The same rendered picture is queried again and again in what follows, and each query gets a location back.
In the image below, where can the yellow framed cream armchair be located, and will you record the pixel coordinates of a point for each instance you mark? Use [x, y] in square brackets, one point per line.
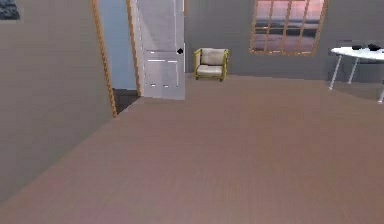
[210, 63]

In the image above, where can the dark framed wall picture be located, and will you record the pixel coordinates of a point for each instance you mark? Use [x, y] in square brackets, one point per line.
[9, 9]

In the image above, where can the wooden door frame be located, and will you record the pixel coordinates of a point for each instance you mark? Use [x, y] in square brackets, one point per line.
[104, 60]

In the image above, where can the wooden framed window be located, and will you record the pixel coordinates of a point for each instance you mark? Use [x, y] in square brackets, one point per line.
[287, 26]

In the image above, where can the white panelled room door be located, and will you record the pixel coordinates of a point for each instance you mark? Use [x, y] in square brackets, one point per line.
[160, 50]

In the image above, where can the small black dish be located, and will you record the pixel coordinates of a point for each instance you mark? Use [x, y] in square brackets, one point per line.
[356, 47]
[374, 47]

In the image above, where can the white table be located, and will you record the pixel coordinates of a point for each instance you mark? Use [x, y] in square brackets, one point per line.
[358, 53]

